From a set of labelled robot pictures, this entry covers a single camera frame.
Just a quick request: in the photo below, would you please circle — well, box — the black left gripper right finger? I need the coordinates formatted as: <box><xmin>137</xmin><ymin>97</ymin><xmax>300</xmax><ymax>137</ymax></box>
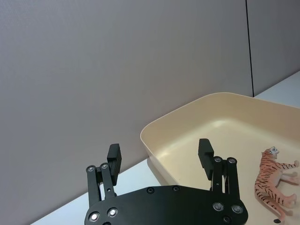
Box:
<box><xmin>198</xmin><ymin>138</ymin><xmax>242</xmax><ymax>200</ymax></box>

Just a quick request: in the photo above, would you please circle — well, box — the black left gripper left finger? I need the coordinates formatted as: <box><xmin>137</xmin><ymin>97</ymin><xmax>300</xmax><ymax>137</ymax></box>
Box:
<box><xmin>85</xmin><ymin>143</ymin><xmax>123</xmax><ymax>209</ymax></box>

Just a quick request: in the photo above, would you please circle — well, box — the orange striped toy tiger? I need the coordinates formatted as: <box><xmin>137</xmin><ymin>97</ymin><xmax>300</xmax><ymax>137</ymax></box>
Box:
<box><xmin>254</xmin><ymin>146</ymin><xmax>300</xmax><ymax>222</ymax></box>

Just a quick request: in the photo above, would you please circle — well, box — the cream plastic tray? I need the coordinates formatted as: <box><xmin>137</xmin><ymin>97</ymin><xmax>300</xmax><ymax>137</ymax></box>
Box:
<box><xmin>140</xmin><ymin>92</ymin><xmax>300</xmax><ymax>225</ymax></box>

